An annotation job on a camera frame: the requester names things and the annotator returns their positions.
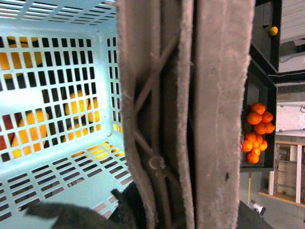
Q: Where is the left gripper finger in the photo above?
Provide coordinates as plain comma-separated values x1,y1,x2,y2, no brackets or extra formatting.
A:
25,189,145,229

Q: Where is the light blue plastic basket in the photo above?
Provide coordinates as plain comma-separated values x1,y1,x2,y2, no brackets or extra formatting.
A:
0,0,132,229

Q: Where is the brown basket handle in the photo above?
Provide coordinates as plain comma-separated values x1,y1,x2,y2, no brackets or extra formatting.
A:
115,0,255,229

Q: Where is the pile of oranges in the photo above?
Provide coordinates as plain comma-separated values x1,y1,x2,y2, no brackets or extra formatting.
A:
241,102,275,165

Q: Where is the black produce shelf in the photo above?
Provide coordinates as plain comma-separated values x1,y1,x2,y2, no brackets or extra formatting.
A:
239,0,283,173

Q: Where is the small yellow fruit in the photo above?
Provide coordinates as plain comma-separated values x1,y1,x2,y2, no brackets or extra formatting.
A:
269,26,278,36

